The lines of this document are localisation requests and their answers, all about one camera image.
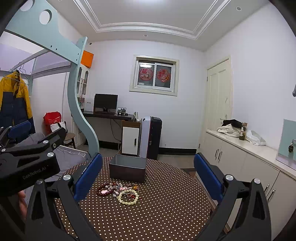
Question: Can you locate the pink pig charm red cord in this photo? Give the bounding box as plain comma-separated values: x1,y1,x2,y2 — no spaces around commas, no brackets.
113,182,139,197

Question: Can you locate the white router box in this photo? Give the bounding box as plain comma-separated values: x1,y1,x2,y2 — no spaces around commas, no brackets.
84,96,94,111

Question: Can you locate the window with red decorations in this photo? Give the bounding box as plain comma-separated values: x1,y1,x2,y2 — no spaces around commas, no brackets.
129,55,179,96

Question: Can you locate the black white tower heater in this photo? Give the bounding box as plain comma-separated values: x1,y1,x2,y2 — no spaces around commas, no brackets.
139,116,162,160

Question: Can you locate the black bag on sideboard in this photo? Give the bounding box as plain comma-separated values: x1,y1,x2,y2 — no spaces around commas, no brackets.
222,119,242,129

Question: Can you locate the small pine cone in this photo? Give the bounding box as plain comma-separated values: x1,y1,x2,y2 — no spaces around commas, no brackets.
288,144,294,153

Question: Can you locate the black computer monitor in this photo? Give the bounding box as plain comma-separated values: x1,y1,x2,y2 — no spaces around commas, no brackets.
93,93,118,113

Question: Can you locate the orange box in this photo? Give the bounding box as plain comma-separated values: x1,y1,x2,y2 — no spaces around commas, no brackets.
81,50,94,68

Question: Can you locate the person's left hand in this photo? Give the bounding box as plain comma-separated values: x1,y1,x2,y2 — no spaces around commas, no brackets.
18,190,27,220

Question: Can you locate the grey metal storage box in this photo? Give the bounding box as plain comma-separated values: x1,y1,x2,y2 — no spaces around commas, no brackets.
109,154,147,183

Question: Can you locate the clear plastic bag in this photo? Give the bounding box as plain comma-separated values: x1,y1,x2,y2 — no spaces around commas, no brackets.
246,130,266,146

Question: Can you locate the yellow navy jacket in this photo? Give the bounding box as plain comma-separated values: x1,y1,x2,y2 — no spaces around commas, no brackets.
0,70,36,134

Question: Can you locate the white sideboard cabinet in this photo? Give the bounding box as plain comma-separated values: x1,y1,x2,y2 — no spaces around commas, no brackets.
199,130,295,239

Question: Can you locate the white cloth pile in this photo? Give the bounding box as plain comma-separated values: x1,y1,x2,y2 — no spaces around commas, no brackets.
217,124,240,138

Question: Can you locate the white brown small cabinet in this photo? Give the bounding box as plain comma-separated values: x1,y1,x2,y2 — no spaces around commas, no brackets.
121,120,140,156

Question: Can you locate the dark wooden desk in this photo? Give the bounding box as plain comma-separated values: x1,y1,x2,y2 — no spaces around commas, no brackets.
82,111,134,121

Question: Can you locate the red shopping bag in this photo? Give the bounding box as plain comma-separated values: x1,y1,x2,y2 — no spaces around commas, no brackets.
43,111,62,134

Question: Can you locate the dark red bead bracelet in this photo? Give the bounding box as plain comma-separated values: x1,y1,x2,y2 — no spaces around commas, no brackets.
96,182,117,197

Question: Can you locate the small glass bottle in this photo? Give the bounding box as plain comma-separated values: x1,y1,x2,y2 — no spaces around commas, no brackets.
239,123,247,141

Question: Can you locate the grey bed sheet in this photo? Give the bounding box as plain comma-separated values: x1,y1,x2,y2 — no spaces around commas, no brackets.
14,132,90,204

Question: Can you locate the white glass-door cupboard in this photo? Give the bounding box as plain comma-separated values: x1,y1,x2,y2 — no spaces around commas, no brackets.
76,64,90,97

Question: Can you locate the cream bead bracelet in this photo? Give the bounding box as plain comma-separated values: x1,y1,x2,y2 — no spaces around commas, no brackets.
117,188,140,206

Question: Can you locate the brown polka dot tablecloth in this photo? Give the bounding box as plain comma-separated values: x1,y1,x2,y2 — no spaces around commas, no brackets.
53,156,212,241

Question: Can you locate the teal glass panel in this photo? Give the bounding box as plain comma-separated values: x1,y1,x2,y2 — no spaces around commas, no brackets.
276,119,295,164

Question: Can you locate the wooden chair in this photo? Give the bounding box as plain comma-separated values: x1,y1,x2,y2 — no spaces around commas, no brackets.
63,122,76,149

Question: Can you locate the teal loft bed frame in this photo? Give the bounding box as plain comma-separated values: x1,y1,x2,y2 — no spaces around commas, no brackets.
4,0,100,158

